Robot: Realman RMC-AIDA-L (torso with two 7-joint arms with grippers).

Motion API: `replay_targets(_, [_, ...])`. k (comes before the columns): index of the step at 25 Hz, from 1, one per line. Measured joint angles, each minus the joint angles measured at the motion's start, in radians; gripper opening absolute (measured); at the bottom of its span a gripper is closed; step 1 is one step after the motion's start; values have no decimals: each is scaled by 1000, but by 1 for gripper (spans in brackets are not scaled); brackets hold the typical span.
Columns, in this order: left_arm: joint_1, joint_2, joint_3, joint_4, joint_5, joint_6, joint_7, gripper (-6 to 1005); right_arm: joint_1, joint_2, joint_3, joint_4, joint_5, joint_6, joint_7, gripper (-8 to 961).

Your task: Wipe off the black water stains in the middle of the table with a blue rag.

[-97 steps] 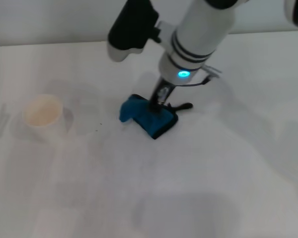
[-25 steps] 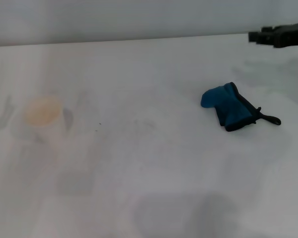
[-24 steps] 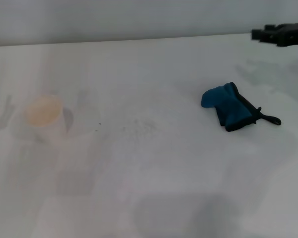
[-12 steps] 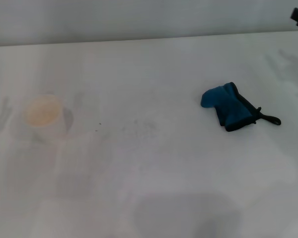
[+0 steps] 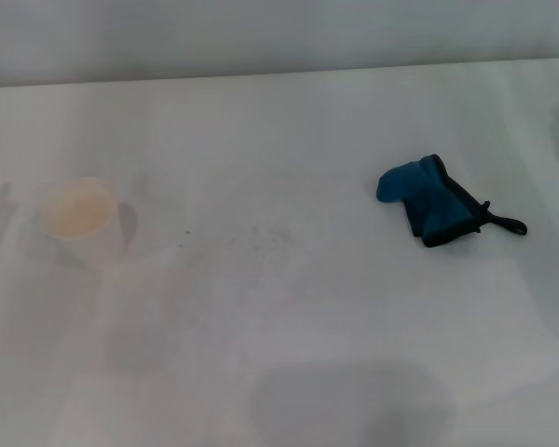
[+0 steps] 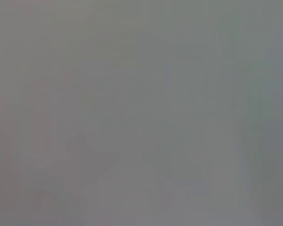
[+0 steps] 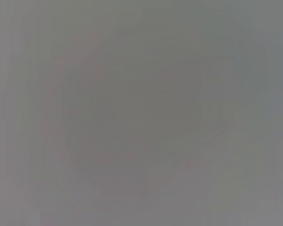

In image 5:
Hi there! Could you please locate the white paper cup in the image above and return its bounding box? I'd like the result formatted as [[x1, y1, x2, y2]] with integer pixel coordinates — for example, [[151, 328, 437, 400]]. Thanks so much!
[[41, 176, 128, 272]]

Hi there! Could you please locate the blue rag with black trim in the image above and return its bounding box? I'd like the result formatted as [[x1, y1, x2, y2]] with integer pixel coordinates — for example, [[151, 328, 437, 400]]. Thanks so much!
[[375, 154, 529, 249]]

